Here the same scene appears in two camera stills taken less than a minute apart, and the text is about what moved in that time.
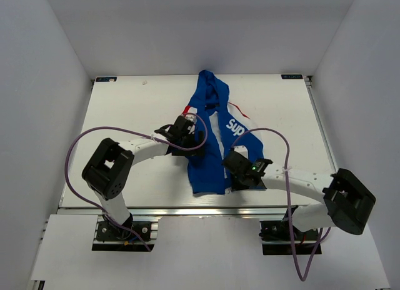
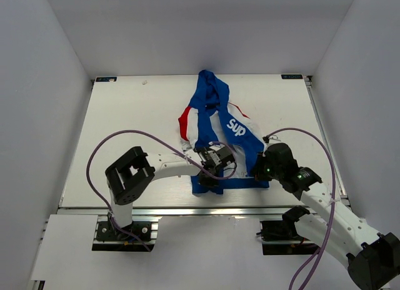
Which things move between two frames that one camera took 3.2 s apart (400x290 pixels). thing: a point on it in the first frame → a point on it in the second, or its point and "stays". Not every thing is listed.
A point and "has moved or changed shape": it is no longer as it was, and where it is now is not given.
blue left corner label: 106,79 stays
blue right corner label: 292,77 stays
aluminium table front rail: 202,211 stays
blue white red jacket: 225,128 has moved or changed shape
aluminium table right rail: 320,124 stays
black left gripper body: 187,142 → 209,180
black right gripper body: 237,183 → 265,170
